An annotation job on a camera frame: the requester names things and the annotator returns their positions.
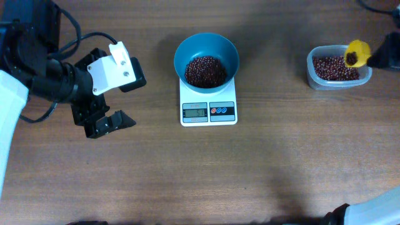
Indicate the clear plastic container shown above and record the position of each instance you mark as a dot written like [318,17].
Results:
[316,83]

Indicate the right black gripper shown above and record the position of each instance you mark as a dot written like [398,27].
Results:
[384,55]

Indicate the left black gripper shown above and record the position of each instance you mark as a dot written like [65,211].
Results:
[89,110]

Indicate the white digital kitchen scale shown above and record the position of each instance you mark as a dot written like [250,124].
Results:
[214,109]

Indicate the red adzuki beans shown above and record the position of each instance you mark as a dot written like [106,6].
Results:
[205,72]

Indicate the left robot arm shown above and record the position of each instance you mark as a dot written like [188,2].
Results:
[33,63]

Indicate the yellow plastic measuring scoop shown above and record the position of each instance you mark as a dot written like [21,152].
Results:
[357,54]

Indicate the blue plastic bowl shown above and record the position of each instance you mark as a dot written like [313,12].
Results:
[207,44]

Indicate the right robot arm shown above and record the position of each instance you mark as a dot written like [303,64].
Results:
[383,209]

